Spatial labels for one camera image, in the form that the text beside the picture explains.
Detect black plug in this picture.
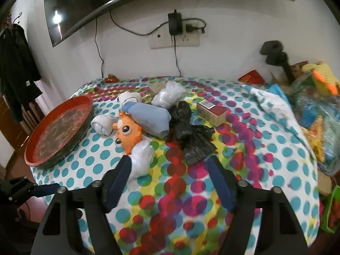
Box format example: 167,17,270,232
185,24,206,34

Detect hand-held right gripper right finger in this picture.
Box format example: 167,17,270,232
207,155,310,255

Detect polka dot tablecloth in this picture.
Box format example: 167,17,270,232
30,76,320,255

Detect small red and tan box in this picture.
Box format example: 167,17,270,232
197,98,227,127

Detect orange toy doll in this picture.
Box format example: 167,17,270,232
112,111,145,154

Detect black hanging clothes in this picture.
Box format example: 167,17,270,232
0,24,43,123

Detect brown wooden furniture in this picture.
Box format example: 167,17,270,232
18,101,46,139

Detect yellow plush toy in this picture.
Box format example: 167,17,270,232
301,61,340,96

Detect beige power socket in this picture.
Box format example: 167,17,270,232
173,30,200,47

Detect black stand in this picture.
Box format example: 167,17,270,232
260,40,296,83

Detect black antenna cable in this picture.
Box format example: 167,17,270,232
109,9,170,36

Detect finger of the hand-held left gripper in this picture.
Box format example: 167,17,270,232
0,177,60,210

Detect small white sock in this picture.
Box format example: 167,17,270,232
151,81,187,109

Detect black television cable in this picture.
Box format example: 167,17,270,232
94,17,105,78

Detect beige antenna wall plate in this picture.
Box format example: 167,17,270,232
149,29,174,50

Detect red snack packet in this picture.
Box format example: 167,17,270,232
238,69,264,84

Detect dark socks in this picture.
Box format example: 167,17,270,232
166,101,216,165

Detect green basket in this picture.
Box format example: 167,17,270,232
320,184,340,234

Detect tan cardboard box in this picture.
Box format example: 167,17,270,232
149,81,168,93

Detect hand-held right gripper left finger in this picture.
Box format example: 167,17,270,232
32,155,133,255

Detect black television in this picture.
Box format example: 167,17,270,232
43,0,295,48

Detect black power adapter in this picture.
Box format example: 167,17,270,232
168,10,183,36

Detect blue cloth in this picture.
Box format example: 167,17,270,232
121,102,172,140

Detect black adapter cable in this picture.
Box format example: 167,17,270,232
173,34,182,77

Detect red round tray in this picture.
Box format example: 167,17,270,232
24,95,94,169

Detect turquoise cloth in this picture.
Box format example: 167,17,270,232
267,84,289,99

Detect clear bag of toys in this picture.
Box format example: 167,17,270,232
288,80,340,165

